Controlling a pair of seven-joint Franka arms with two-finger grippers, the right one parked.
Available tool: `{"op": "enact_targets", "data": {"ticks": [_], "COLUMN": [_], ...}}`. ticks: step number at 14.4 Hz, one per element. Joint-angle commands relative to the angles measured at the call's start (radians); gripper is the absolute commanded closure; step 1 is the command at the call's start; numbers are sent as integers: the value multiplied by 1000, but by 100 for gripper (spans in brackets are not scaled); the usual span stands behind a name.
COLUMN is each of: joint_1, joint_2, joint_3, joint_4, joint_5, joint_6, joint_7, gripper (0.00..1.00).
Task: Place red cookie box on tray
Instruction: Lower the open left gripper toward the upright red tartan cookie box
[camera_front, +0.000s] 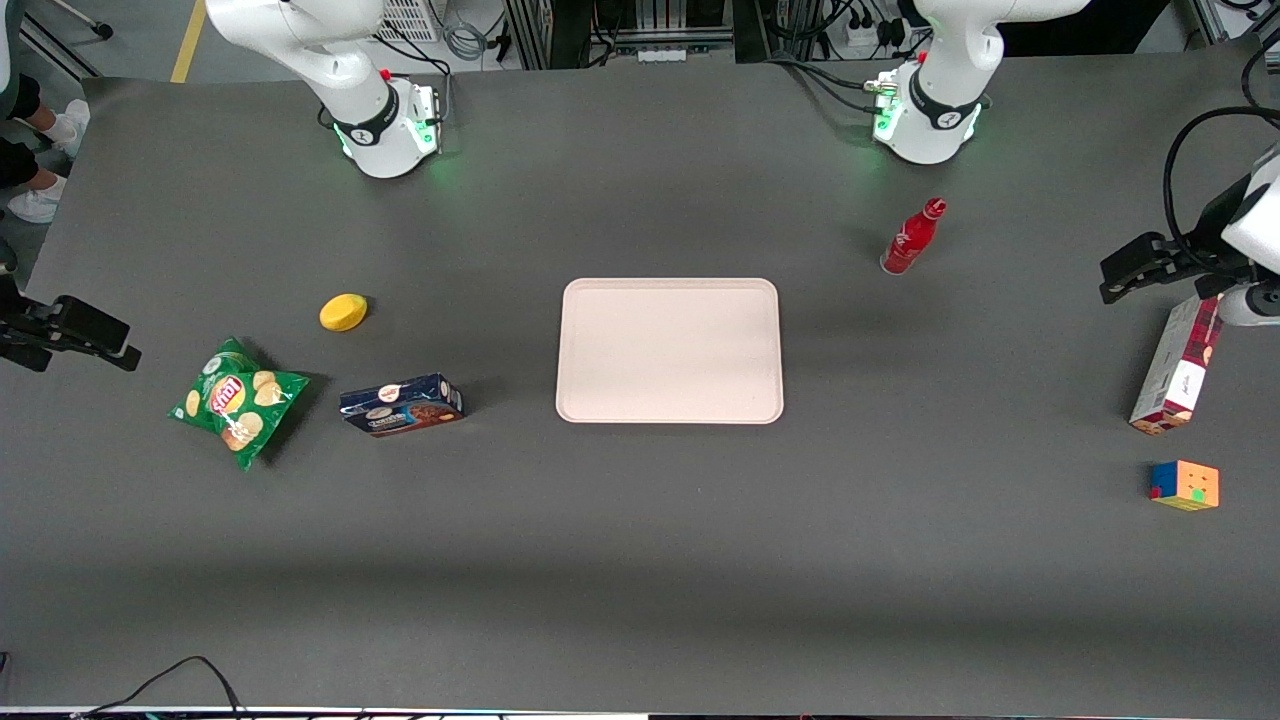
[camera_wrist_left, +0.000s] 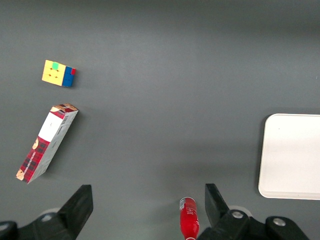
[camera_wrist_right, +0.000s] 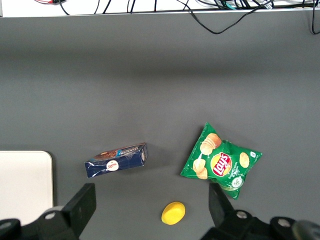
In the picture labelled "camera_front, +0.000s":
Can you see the red drink bottle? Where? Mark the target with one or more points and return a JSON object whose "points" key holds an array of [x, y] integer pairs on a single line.
{"points": [[910, 241]]}

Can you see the red cookie box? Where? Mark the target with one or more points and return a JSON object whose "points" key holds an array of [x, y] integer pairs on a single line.
{"points": [[1178, 370]]}

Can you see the white power strip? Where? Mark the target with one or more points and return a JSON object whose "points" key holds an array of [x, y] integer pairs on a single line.
{"points": [[662, 54]]}

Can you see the beige rectangular plastic tray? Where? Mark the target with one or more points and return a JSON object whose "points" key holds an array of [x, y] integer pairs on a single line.
{"points": [[668, 350]]}

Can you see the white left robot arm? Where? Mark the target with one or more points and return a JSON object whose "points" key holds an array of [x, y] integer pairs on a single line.
{"points": [[935, 110]]}

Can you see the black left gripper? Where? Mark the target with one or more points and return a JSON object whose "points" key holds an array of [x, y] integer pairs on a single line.
{"points": [[1203, 252]]}

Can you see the dark blue cookie box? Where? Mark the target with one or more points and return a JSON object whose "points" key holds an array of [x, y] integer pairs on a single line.
{"points": [[402, 406]]}

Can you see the white sneaker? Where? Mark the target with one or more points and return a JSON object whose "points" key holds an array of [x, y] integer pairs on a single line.
{"points": [[38, 203], [70, 125]]}

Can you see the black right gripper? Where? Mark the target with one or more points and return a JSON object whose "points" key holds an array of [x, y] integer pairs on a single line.
{"points": [[20, 328]]}

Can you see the white perforated box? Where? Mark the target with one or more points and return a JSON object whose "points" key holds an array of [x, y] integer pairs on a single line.
{"points": [[410, 18]]}

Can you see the green potato chips bag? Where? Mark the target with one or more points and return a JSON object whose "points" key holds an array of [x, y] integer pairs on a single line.
{"points": [[238, 402]]}

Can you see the yellow lemon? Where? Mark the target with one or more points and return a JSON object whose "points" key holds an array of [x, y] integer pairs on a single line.
{"points": [[343, 312]]}

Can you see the multicoloured puzzle cube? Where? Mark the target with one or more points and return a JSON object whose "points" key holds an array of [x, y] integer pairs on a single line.
{"points": [[1186, 485]]}

